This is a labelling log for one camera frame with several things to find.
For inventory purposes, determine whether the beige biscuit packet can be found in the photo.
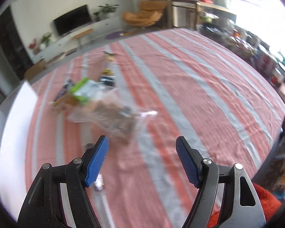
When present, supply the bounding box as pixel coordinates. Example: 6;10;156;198
51;93;79;113

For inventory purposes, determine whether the bread loaf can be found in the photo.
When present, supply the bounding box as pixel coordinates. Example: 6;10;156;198
68;88;158;142

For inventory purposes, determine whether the dark chocolate bar wrapper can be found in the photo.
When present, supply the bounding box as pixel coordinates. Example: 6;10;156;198
54;79;74;102

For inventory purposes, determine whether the long stick snack packet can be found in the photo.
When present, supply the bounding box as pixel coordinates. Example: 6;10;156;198
99;51;116;88

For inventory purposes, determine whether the red cloth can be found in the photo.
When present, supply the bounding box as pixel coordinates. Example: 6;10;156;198
207;182;282;228

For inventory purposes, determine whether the white board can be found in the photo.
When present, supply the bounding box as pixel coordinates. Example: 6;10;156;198
0;81;38;220

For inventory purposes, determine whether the cardboard box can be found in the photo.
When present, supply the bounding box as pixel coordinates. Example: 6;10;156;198
24;59;47;81

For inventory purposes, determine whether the striped red grey tablecloth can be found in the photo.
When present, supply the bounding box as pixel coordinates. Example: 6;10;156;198
25;29;285;227

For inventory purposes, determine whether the red flower plant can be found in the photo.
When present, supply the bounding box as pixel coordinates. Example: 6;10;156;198
29;38;39;55

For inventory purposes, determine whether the white tv cabinet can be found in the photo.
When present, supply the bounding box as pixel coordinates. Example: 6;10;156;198
30;17;121;64

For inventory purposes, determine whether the potted plant in white vase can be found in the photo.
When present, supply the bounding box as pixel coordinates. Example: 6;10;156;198
39;32;52;51

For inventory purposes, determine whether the small wooden bench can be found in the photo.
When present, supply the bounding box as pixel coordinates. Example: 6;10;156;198
72;28;93;48

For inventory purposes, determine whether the purple round mat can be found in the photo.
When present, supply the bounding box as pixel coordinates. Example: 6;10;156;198
105;31;127;40

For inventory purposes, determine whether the dark display cabinet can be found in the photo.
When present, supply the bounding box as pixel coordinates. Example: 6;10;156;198
0;6;33;80

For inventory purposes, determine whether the black television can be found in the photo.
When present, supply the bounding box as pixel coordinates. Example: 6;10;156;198
53;5;92;36

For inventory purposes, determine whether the small dark potted plant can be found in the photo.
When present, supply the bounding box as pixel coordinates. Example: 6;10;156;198
93;11;101;22

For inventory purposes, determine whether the large green potted plant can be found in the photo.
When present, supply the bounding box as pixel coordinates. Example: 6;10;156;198
98;4;119;19

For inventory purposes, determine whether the wooden side table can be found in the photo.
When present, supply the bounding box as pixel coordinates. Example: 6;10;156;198
169;0;237;30

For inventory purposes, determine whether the orange lounge chair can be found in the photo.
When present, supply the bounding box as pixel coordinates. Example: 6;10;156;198
122;0;167;28

